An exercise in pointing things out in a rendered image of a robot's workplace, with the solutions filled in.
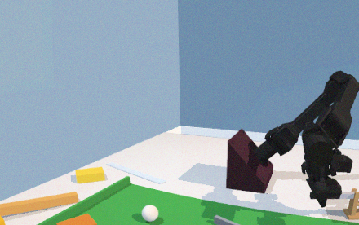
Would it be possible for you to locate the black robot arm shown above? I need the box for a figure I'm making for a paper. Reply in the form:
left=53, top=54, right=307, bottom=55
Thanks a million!
left=252, top=71, right=359, bottom=176

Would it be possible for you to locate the white golf ball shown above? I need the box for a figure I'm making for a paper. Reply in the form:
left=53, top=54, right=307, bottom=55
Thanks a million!
left=142, top=205, right=158, bottom=222

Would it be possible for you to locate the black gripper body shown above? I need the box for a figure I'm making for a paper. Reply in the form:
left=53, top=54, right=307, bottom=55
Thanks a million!
left=301, top=155, right=342, bottom=201

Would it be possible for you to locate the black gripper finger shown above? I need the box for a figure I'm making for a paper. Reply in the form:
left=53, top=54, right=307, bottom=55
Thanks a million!
left=318, top=199, right=327, bottom=208
left=306, top=179, right=315, bottom=188

